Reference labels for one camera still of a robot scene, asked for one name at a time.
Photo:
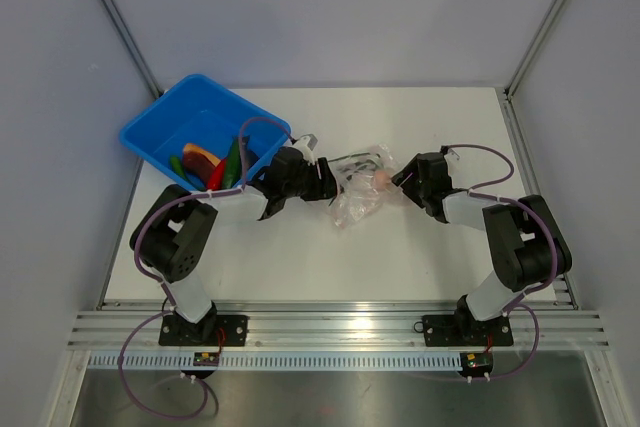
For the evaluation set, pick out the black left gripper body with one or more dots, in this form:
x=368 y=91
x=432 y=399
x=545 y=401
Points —
x=307 y=185

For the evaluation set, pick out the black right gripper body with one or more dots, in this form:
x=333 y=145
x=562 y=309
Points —
x=413 y=187

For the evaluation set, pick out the peach fake radish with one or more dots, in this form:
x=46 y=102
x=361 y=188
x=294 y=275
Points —
x=381 y=180

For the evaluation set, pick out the green fake cucumber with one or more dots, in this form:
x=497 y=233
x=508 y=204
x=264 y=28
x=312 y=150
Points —
x=232 y=170

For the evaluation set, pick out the clear zip top bag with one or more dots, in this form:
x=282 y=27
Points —
x=351 y=208

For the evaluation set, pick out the red fake pepper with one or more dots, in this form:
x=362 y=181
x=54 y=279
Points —
x=215 y=180

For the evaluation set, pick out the orange red fake papaya slice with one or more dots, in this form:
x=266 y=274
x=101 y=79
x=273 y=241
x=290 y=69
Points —
x=199 y=162

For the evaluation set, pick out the small green fake pepper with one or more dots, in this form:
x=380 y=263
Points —
x=177 y=167

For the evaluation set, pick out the grey fake fish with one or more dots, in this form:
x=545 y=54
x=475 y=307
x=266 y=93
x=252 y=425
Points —
x=248 y=156

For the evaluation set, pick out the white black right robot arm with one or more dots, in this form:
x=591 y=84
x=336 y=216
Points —
x=526 y=247

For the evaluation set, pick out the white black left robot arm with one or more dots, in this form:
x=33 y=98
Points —
x=169 y=241

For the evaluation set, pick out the blue plastic bin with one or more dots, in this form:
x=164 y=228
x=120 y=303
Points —
x=200 y=111

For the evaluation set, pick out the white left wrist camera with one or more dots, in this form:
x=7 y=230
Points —
x=306 y=144

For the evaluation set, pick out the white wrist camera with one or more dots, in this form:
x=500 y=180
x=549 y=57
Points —
x=452 y=152
x=306 y=144

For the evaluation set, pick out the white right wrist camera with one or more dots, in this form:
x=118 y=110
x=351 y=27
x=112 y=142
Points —
x=452 y=152

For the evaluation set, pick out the aluminium frame post right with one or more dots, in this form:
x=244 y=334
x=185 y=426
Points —
x=551 y=16

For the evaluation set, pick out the aluminium frame post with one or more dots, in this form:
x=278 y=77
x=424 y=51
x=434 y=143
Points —
x=551 y=16
x=132 y=48

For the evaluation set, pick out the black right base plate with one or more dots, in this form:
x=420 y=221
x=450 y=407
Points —
x=447 y=330

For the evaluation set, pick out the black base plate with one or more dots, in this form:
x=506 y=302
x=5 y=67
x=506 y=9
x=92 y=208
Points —
x=228 y=330
x=447 y=330

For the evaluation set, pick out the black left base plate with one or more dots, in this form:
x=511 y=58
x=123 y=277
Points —
x=228 y=330

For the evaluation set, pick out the aluminium mounting rail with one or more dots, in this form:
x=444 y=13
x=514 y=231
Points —
x=339 y=326

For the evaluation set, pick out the slotted white cable duct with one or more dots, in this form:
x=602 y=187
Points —
x=278 y=361

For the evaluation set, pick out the aluminium frame post left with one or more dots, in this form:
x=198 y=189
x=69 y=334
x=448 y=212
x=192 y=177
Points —
x=132 y=48

